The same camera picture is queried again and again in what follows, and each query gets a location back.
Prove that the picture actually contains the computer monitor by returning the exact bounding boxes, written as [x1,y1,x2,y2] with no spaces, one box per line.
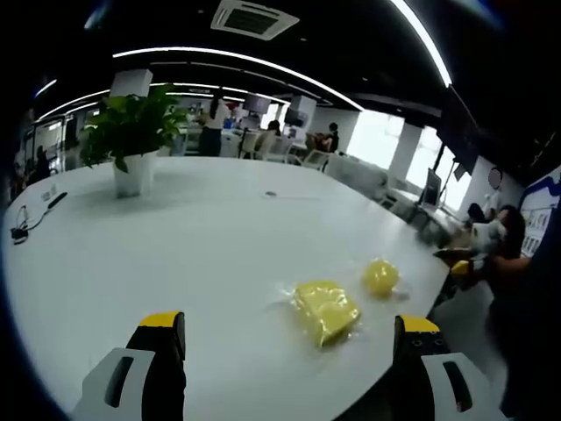
[420,168,444,208]

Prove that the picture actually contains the green leafy plant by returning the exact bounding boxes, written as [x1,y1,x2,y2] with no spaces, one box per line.
[80,84,190,175]

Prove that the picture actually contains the round yellow silicone block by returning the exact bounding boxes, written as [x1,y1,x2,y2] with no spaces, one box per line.
[360,258,411,303]

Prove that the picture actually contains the black pen-shaped object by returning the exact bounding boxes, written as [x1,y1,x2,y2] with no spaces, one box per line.
[45,191,69,212]

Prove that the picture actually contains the white plant pot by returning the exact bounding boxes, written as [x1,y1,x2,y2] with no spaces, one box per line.
[112,148,160,200]

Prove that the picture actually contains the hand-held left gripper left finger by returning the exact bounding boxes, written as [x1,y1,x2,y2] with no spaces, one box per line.
[69,310,188,421]

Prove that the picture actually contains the long ceiling light strip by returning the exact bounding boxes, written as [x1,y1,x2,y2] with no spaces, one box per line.
[111,46,366,112]

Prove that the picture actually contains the person with face mask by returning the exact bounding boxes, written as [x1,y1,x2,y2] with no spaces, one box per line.
[484,249,561,421]

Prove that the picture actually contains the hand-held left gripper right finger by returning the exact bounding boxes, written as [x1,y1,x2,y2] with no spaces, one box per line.
[391,313,506,421]

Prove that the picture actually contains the curved ceiling light strip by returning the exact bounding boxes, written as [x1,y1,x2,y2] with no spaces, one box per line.
[387,0,454,88]

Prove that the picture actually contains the white office chair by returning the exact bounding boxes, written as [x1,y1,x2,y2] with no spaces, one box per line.
[300,147,330,173]

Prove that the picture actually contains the rectangular yellow silicone block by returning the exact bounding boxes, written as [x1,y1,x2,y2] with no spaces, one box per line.
[274,279,365,351]

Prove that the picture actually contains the ceiling air conditioner vent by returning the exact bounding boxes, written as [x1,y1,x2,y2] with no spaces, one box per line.
[209,0,302,43]

